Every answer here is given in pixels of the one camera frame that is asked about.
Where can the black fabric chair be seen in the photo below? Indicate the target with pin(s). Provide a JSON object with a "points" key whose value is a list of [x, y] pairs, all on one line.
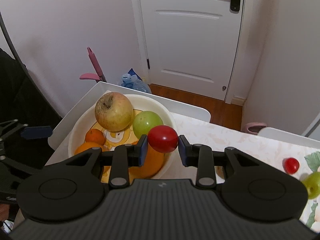
{"points": [[25, 92]]}

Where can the blue water jug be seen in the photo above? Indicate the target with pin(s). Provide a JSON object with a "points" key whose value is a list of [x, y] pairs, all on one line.
{"points": [[136, 83]]}

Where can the green apple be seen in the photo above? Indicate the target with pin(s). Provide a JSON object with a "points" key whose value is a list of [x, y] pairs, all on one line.
{"points": [[312, 185], [145, 123]]}

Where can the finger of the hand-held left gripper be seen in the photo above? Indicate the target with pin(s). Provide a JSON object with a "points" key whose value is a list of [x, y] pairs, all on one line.
{"points": [[37, 132]]}

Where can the small red tomato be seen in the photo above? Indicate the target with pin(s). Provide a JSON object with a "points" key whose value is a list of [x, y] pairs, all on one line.
{"points": [[291, 165]]}

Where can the large red tomato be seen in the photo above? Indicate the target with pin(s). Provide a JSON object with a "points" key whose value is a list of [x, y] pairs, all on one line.
{"points": [[162, 138]]}

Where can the large yellowish apple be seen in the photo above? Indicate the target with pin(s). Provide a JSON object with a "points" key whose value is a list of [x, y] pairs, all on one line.
{"points": [[113, 111]]}

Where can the grey curved pole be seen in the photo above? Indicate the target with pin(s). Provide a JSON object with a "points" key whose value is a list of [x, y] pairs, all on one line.
{"points": [[10, 42]]}

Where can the cream cartoon print bowl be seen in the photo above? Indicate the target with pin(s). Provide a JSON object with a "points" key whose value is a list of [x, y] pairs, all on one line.
{"points": [[155, 105]]}

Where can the large orange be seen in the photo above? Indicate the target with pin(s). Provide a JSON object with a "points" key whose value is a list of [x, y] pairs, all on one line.
{"points": [[154, 162], [86, 148]]}

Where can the white panel door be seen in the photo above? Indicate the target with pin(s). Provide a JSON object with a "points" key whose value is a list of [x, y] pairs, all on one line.
{"points": [[187, 42]]}

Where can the pink slipper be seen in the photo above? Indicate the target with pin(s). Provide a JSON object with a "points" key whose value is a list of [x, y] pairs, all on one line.
{"points": [[253, 127]]}

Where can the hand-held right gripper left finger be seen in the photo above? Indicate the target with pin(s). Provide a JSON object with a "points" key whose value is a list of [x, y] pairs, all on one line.
{"points": [[143, 151]]}

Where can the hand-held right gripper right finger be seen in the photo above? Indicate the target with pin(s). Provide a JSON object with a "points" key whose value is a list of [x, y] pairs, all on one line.
{"points": [[182, 152]]}

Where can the small mandarin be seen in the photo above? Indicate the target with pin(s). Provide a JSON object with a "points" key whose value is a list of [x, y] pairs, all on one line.
{"points": [[94, 136]]}

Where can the white rimmed table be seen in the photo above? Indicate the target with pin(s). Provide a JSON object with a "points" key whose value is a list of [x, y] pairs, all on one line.
{"points": [[82, 100]]}

